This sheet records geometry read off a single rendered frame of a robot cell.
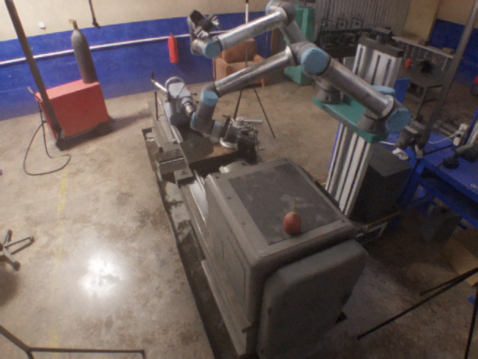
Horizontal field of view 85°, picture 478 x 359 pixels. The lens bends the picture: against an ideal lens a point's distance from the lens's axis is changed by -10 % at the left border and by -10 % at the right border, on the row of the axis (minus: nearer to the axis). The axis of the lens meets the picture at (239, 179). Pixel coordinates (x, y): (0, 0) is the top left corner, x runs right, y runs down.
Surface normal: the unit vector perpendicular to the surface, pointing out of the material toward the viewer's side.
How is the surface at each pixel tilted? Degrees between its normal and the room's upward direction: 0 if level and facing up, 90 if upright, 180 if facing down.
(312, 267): 0
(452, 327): 0
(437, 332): 0
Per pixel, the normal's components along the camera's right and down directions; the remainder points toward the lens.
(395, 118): 0.13, 0.66
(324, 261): 0.00, -0.77
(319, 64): -0.06, 0.58
